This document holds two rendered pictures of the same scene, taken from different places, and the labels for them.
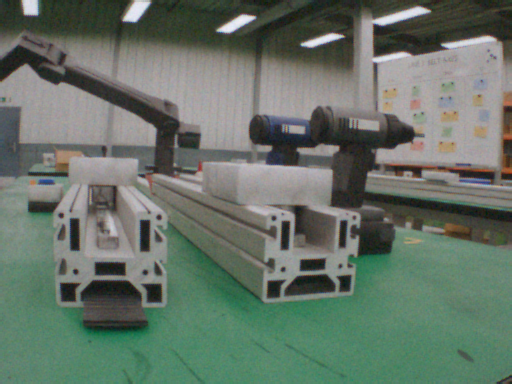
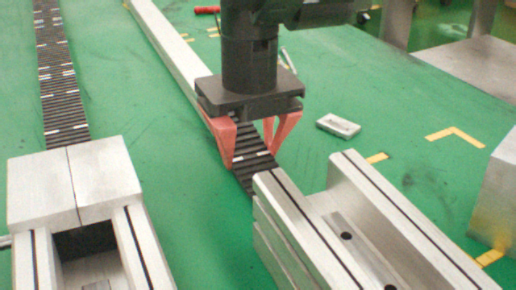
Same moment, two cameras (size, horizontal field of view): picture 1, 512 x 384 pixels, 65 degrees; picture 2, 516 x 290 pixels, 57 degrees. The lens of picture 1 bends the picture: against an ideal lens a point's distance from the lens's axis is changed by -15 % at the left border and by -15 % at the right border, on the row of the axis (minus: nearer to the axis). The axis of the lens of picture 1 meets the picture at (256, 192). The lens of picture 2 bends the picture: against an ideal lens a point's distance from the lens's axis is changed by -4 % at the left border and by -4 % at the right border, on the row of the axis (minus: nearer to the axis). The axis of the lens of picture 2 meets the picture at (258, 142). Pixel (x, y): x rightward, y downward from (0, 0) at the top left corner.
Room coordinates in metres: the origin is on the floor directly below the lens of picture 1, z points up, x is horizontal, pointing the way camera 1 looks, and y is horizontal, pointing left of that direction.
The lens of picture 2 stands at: (0.84, 0.28, 1.11)
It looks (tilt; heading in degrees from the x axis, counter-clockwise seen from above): 33 degrees down; 357
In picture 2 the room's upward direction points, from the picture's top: straight up
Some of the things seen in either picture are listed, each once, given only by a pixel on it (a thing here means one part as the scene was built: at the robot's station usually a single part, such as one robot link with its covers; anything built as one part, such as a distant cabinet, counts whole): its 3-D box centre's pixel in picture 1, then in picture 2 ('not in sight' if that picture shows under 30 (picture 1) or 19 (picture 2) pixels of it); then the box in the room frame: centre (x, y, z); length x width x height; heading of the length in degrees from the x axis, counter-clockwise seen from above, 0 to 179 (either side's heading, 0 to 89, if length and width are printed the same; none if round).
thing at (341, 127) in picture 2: not in sight; (338, 126); (1.37, 0.15, 0.78); 0.05 x 0.03 x 0.01; 43
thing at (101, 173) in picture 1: (101, 178); not in sight; (0.74, 0.26, 0.87); 0.16 x 0.11 x 0.07; 20
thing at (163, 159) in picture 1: (164, 159); (249, 65); (1.30, 0.26, 0.90); 0.10 x 0.07 x 0.07; 111
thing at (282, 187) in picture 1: (260, 192); not in sight; (0.58, -0.01, 0.87); 0.16 x 0.11 x 0.07; 20
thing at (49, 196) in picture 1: (49, 197); not in sight; (0.96, 0.47, 0.81); 0.10 x 0.08 x 0.06; 110
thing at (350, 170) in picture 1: (371, 180); not in sight; (0.71, -0.18, 0.89); 0.20 x 0.08 x 0.22; 103
